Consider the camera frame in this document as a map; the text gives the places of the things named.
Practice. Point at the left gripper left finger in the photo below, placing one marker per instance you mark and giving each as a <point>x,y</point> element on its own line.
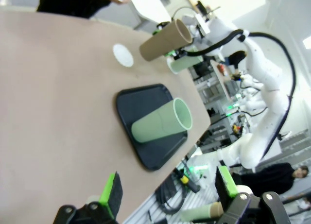
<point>111,197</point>

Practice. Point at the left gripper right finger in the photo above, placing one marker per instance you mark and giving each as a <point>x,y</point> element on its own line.
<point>243,209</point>

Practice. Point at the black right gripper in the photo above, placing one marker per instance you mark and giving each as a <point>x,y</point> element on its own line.
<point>188,52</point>

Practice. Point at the light green plastic cup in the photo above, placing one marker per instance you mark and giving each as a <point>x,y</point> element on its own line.
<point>155,126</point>
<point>184,63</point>
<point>194,213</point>

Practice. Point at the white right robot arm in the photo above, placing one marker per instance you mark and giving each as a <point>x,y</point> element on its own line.
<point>262,71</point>

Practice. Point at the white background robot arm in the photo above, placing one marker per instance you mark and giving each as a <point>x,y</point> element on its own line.
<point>252,83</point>

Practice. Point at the dark-haired person in black clothes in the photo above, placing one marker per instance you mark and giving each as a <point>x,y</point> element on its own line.
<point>267,180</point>

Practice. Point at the large white table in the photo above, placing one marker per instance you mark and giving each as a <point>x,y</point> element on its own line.
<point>150,5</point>

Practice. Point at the small red object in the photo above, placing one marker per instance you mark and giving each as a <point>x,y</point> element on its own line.
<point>221,70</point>

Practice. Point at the small yellow object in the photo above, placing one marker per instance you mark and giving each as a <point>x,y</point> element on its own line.
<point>184,179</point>

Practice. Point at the black plastic serving tray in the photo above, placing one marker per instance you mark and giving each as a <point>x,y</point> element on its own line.
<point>145,105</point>

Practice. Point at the person in black cardigan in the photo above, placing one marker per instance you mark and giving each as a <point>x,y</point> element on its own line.
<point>73,3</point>

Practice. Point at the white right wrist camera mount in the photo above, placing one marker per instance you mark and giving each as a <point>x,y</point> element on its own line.
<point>201,22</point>

